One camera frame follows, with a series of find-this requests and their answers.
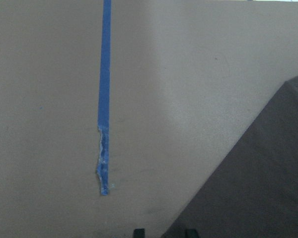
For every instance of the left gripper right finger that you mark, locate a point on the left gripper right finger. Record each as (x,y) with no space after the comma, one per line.
(190,233)

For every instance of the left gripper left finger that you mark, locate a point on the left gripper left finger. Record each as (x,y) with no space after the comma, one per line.
(139,233)

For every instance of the dark brown t-shirt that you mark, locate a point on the dark brown t-shirt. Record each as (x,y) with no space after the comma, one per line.
(253,193)

